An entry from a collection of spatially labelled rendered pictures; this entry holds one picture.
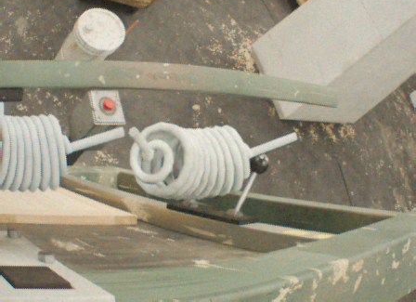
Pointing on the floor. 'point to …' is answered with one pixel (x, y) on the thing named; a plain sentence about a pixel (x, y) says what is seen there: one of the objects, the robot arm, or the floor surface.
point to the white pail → (93, 36)
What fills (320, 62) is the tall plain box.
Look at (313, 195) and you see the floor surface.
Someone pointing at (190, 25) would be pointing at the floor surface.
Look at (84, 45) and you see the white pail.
